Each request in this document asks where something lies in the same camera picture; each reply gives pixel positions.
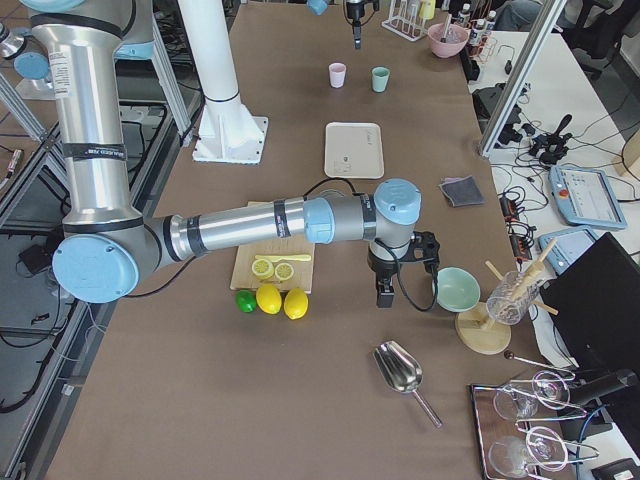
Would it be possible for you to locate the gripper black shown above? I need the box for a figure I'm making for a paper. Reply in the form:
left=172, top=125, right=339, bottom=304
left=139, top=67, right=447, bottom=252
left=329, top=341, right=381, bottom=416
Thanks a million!
left=344, top=0, right=380, bottom=49
left=368, top=242, right=399, bottom=308

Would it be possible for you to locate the pink cup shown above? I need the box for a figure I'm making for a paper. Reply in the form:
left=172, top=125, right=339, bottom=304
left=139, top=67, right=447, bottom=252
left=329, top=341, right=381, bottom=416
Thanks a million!
left=328, top=62, right=347, bottom=89

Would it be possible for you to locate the green cup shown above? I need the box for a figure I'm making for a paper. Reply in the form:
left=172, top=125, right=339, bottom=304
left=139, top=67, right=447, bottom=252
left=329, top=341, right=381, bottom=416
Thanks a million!
left=371, top=66, right=390, bottom=93

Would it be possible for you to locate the cream rabbit tray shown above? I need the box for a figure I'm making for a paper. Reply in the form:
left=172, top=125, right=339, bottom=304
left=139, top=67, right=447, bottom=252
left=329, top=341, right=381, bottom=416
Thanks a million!
left=324, top=122, right=384, bottom=179

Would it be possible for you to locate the black mirror tray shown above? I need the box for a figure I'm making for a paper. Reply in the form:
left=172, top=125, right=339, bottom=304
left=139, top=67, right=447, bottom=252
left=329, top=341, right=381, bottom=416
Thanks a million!
left=471, top=385, right=599, bottom=479

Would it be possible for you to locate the green bowl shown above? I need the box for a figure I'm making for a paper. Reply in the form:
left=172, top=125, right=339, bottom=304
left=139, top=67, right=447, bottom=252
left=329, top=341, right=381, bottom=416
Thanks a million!
left=436, top=267, right=481, bottom=313

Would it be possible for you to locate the yellow cup on rack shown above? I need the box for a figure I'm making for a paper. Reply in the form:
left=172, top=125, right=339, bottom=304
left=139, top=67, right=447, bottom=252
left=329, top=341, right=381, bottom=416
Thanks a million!
left=419, top=0, right=436, bottom=21

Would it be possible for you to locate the metal scoop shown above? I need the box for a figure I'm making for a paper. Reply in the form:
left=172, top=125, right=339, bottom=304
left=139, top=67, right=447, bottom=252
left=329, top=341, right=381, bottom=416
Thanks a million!
left=373, top=340, right=443, bottom=428

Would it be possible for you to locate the metal muddler in bowl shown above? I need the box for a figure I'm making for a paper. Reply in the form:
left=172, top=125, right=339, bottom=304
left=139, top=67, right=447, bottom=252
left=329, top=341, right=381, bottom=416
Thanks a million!
left=440, top=13, right=452, bottom=43

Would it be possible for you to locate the whole lemon right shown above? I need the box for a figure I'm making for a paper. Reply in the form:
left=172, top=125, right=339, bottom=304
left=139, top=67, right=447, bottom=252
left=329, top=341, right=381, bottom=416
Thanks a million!
left=284, top=288, right=309, bottom=320

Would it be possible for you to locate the whole lemon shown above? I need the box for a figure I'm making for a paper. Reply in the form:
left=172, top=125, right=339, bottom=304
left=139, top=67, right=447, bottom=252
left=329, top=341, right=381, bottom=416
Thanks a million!
left=284, top=288, right=309, bottom=320
left=255, top=284, right=282, bottom=315

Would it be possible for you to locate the pink bowl with ice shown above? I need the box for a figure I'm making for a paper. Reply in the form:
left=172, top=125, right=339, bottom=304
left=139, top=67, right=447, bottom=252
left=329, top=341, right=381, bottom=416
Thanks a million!
left=427, top=23, right=470, bottom=58

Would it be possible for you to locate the lemon half right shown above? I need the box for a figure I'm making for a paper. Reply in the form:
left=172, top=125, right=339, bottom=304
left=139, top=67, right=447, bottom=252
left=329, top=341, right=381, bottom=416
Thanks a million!
left=274, top=262, right=295, bottom=282

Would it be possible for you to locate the lemon half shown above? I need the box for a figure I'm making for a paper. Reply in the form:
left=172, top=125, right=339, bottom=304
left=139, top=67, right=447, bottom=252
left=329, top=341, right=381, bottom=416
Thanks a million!
left=251, top=259, right=274, bottom=280
left=274, top=262, right=295, bottom=282

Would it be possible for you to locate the whole lemon left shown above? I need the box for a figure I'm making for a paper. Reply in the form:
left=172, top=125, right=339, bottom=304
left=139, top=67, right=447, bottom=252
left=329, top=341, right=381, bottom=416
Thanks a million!
left=255, top=284, right=282, bottom=315

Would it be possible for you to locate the yellow plastic knife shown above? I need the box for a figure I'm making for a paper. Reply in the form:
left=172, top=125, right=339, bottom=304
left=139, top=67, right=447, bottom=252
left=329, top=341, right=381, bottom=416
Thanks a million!
left=254, top=254, right=312, bottom=262

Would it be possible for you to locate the lemon half left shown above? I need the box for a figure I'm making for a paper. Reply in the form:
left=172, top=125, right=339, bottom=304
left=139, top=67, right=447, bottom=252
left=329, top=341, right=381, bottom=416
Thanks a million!
left=251, top=259, right=274, bottom=280

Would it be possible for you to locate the grey folded cloth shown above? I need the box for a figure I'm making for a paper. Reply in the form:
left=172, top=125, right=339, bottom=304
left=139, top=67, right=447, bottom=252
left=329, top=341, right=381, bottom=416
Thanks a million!
left=439, top=176, right=485, bottom=208

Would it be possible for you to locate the wooden cup tree stand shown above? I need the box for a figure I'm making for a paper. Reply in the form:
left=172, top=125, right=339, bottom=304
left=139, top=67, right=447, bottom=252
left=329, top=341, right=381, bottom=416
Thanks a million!
left=455, top=239, right=559, bottom=355

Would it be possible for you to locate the clear textured glass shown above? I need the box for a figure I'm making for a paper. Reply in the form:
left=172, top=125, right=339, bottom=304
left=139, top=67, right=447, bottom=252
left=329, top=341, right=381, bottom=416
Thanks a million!
left=486, top=271, right=541, bottom=325

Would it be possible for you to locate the green lime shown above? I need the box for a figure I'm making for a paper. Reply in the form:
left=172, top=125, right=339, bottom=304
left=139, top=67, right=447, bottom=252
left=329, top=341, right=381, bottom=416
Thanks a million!
left=235, top=290, right=258, bottom=313

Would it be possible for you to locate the wooden cutting board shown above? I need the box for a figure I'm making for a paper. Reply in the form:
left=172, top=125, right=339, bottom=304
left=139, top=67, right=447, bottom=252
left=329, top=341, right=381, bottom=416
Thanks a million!
left=229, top=199, right=317, bottom=294

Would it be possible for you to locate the wine glass upper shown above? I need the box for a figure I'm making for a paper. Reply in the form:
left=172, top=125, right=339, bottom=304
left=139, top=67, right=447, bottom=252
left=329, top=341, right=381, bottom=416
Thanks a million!
left=493, top=370, right=570, bottom=421

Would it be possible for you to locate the wine glass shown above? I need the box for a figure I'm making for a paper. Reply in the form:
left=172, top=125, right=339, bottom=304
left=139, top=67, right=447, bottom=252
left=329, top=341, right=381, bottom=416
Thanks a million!
left=493, top=370, right=570, bottom=421
left=489, top=426, right=568, bottom=479

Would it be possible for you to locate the black monitor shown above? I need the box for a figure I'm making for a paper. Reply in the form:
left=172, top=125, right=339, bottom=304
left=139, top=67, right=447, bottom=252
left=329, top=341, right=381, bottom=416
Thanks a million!
left=541, top=233, right=639, bottom=372

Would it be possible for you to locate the wine glass lower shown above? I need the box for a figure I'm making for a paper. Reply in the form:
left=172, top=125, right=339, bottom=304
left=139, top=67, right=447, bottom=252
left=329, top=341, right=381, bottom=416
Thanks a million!
left=489, top=426, right=568, bottom=479

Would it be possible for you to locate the blue teach pendant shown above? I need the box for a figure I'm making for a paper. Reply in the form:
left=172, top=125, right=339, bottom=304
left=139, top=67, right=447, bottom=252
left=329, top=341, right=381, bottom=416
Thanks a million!
left=549, top=165, right=627, bottom=230

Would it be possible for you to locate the white wire drying rack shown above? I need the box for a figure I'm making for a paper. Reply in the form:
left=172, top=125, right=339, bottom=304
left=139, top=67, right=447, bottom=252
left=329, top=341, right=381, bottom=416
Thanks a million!
left=381, top=0, right=429, bottom=42

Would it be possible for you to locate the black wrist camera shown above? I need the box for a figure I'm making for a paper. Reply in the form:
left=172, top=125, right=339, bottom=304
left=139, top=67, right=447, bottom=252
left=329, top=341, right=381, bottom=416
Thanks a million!
left=404, top=231, right=440, bottom=266

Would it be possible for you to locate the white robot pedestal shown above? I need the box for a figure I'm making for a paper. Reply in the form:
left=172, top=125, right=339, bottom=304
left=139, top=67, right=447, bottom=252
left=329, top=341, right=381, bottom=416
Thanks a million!
left=179, top=0, right=268, bottom=165

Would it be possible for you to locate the aluminium frame post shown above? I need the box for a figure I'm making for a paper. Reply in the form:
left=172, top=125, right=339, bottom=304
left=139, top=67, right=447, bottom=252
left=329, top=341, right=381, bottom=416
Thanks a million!
left=478, top=0, right=566, bottom=158

